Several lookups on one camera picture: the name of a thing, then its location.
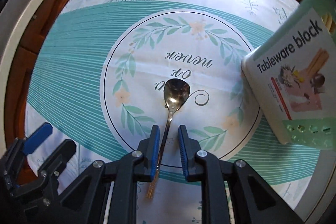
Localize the gold handled small spoon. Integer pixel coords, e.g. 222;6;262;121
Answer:
146;79;190;199

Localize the green utensil holder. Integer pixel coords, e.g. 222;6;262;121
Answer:
241;0;335;150

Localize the leaf pattern tablecloth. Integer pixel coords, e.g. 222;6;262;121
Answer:
25;0;319;223

